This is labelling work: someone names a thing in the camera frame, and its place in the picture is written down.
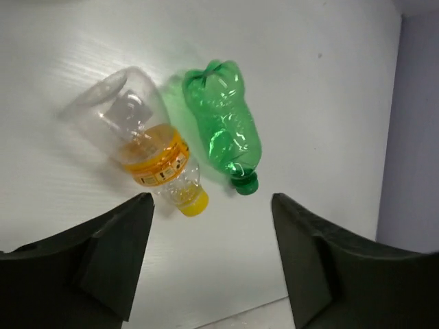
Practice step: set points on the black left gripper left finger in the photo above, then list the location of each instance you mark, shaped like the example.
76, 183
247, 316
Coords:
83, 277

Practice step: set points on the orange label yellow cap bottle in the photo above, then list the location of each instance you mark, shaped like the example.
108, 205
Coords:
125, 117

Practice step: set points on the green plastic bottle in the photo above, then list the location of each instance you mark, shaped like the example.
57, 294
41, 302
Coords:
216, 98

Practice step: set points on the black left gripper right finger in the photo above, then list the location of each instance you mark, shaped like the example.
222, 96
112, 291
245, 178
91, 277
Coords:
338, 279

